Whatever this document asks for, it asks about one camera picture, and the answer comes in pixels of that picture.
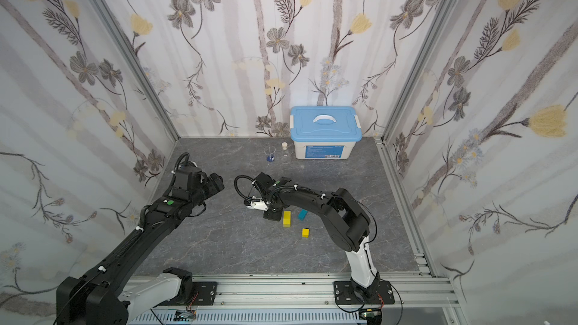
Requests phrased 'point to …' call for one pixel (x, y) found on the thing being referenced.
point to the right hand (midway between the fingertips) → (276, 203)
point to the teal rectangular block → (302, 214)
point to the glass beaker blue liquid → (270, 151)
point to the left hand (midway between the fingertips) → (217, 180)
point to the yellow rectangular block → (287, 219)
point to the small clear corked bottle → (285, 159)
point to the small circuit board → (187, 316)
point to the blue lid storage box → (322, 132)
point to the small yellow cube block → (305, 232)
